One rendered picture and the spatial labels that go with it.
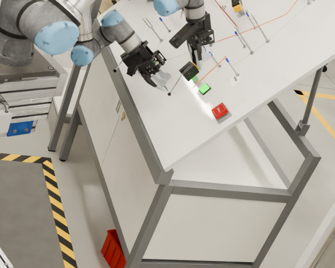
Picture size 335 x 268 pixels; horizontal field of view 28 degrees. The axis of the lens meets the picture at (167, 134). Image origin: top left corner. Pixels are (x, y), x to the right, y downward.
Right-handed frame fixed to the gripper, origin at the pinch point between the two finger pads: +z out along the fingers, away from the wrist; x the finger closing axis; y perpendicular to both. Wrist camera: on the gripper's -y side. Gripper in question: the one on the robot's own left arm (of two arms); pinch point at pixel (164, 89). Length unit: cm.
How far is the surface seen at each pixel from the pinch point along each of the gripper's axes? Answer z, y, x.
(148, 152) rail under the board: 12.3, -9.1, -19.3
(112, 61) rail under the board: -10, -41, 30
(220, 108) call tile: 12.4, 22.1, -7.8
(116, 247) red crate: 55, -73, -16
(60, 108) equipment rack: 5, -113, 49
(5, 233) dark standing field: 19, -107, -31
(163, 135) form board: 11.2, -2.8, -13.7
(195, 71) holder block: 2.1, 10.6, 8.0
